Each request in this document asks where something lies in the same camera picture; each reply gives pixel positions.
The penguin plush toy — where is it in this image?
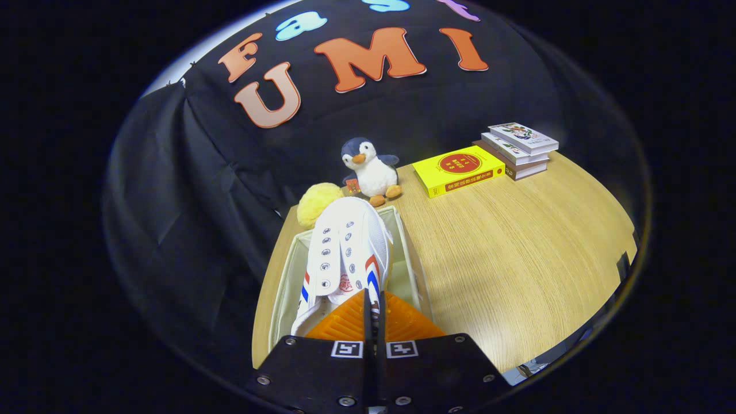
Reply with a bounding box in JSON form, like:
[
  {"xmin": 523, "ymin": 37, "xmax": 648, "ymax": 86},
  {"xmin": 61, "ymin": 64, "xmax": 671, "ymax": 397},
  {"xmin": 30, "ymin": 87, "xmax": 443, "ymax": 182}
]
[{"xmin": 341, "ymin": 137, "xmax": 403, "ymax": 208}]

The black backdrop cloth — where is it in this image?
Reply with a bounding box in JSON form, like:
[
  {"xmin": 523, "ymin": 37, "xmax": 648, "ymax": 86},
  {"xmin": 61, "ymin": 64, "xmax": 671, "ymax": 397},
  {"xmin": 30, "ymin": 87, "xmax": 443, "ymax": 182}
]
[{"xmin": 103, "ymin": 0, "xmax": 633, "ymax": 392}]

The white paperback book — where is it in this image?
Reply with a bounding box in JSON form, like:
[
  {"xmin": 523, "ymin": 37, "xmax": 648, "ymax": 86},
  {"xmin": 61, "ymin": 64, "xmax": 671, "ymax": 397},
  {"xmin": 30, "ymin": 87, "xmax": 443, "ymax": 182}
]
[{"xmin": 481, "ymin": 132, "xmax": 551, "ymax": 167}]

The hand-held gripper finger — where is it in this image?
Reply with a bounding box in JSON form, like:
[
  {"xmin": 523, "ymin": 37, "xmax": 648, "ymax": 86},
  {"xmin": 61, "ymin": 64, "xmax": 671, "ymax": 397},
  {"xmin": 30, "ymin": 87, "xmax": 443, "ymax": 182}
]
[
  {"xmin": 246, "ymin": 289, "xmax": 374, "ymax": 413},
  {"xmin": 377, "ymin": 289, "xmax": 512, "ymax": 413}
]

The yellow plush ball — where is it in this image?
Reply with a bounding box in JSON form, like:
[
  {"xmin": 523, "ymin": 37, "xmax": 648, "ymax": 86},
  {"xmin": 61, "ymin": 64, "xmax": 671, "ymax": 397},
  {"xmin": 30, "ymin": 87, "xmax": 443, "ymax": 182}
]
[{"xmin": 297, "ymin": 182, "xmax": 346, "ymax": 228}]

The brown cover book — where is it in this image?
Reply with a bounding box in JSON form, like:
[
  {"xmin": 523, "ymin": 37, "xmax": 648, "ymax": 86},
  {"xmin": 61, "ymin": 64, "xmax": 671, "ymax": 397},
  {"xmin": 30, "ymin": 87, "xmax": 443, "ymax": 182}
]
[{"xmin": 473, "ymin": 140, "xmax": 548, "ymax": 181}]

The beige fabric storage box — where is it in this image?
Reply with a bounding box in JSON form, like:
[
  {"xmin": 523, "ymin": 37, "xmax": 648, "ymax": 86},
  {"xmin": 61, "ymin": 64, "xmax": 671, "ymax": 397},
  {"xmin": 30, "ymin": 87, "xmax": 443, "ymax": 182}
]
[{"xmin": 267, "ymin": 206, "xmax": 427, "ymax": 352}]

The yellow book red circle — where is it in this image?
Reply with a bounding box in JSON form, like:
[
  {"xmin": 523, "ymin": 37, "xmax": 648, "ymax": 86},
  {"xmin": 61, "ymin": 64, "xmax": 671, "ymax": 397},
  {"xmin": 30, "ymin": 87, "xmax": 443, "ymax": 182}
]
[{"xmin": 412, "ymin": 145, "xmax": 506, "ymax": 199}]

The white striped canvas shoe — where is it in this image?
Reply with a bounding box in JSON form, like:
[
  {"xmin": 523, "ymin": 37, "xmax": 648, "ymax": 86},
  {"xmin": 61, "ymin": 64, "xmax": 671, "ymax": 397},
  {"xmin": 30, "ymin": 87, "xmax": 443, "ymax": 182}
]
[{"xmin": 290, "ymin": 197, "xmax": 394, "ymax": 337}]

